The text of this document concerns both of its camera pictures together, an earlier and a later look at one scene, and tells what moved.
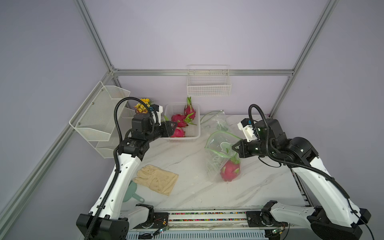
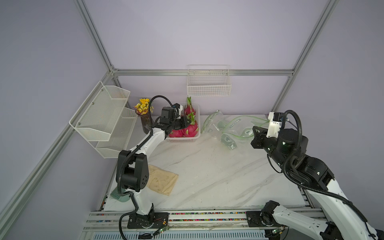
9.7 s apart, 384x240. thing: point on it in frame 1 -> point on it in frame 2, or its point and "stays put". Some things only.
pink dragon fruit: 189,110 stays put
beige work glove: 157,179 stays put
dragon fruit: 178,132 stays put
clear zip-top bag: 223,163 -> 241,126
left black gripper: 166,129 -> 183,119
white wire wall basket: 208,80 stays put
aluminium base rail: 220,225 stays put
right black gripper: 243,152 -> 258,137
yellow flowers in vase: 140,108 stays put
